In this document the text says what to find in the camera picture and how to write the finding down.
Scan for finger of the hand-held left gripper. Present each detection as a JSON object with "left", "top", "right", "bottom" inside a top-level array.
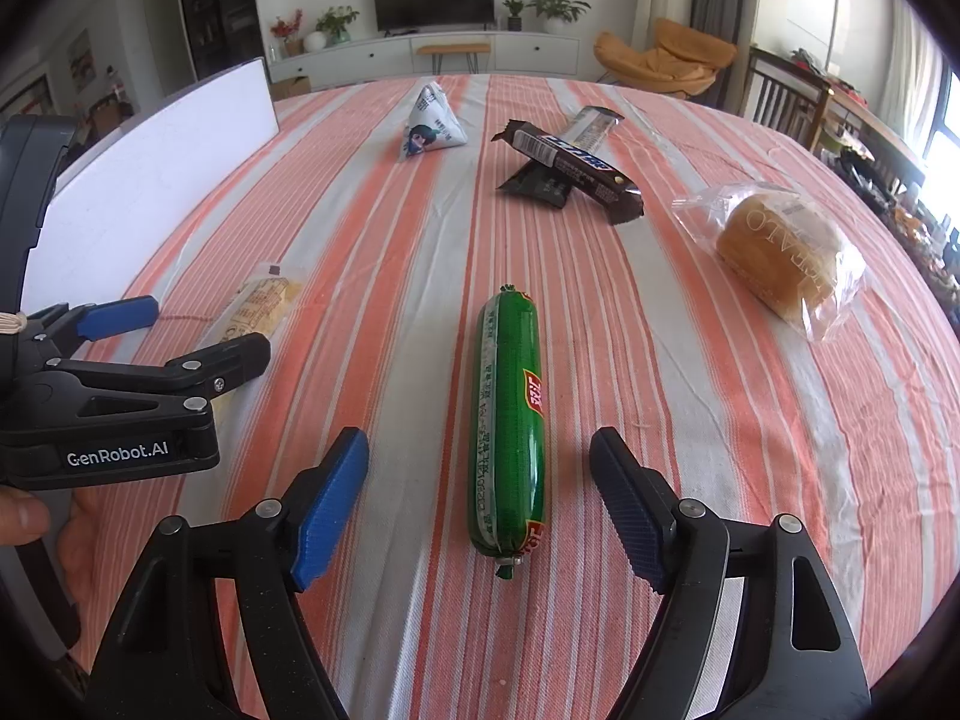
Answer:
[
  {"left": 43, "top": 331, "right": 272, "bottom": 422},
  {"left": 26, "top": 296, "right": 161, "bottom": 350}
]

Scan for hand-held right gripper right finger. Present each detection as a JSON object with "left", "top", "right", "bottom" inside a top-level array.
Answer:
[{"left": 589, "top": 426, "right": 875, "bottom": 720}]

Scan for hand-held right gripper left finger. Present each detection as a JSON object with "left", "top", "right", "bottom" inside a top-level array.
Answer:
[{"left": 82, "top": 426, "right": 371, "bottom": 720}]

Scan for yellow cracker packet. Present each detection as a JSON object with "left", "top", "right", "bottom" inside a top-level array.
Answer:
[{"left": 205, "top": 262, "right": 305, "bottom": 352}]

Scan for white cardboard box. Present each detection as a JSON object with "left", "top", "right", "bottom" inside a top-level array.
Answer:
[{"left": 22, "top": 56, "right": 281, "bottom": 317}]

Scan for green sausage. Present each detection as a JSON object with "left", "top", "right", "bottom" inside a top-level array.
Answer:
[{"left": 468, "top": 283, "right": 549, "bottom": 581}]

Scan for person's left hand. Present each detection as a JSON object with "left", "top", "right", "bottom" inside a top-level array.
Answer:
[{"left": 0, "top": 487, "right": 106, "bottom": 583}]

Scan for orange striped tablecloth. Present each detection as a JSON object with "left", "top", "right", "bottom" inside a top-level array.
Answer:
[{"left": 67, "top": 73, "right": 950, "bottom": 720}]

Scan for bread bun in clear bag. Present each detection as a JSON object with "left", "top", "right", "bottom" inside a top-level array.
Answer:
[{"left": 673, "top": 181, "right": 868, "bottom": 343}]

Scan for white triangular snack packet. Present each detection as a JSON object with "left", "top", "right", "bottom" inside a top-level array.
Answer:
[{"left": 395, "top": 80, "right": 469, "bottom": 164}]

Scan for black display cabinet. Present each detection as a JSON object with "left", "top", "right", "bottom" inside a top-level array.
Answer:
[{"left": 174, "top": 0, "right": 264, "bottom": 80}]

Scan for red flowers in pot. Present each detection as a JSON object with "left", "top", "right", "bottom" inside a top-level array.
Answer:
[{"left": 270, "top": 9, "right": 305, "bottom": 58}]

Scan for black snack packet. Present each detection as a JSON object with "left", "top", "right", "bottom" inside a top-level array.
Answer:
[{"left": 496, "top": 161, "right": 583, "bottom": 209}]

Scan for white television cabinet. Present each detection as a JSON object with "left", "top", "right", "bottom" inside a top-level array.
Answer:
[{"left": 268, "top": 30, "right": 583, "bottom": 92}]

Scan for dark brown chocolate bar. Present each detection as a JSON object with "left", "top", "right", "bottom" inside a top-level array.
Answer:
[{"left": 491, "top": 120, "right": 646, "bottom": 227}]

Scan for wooden bench with metal legs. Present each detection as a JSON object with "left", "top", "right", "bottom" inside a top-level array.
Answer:
[{"left": 417, "top": 43, "right": 493, "bottom": 77}]

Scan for silver snack bar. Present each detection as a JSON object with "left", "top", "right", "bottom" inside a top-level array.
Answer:
[{"left": 559, "top": 106, "right": 626, "bottom": 153}]

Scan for black television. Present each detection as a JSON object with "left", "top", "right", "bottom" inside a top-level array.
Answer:
[{"left": 373, "top": 0, "right": 497, "bottom": 35}]

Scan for dark wooden chair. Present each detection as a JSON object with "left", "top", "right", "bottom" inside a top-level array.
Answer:
[{"left": 745, "top": 45, "right": 836, "bottom": 152}]

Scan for cluttered side table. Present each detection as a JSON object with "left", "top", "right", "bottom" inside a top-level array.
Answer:
[{"left": 787, "top": 49, "right": 960, "bottom": 278}]

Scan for orange lounge chair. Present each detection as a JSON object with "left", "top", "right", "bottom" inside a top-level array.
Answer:
[{"left": 593, "top": 17, "right": 740, "bottom": 95}]

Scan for large potted plant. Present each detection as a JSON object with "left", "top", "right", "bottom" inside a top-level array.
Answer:
[{"left": 525, "top": 0, "right": 593, "bottom": 35}]

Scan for wall painting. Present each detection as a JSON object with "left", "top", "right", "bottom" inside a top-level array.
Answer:
[{"left": 67, "top": 30, "right": 99, "bottom": 95}]

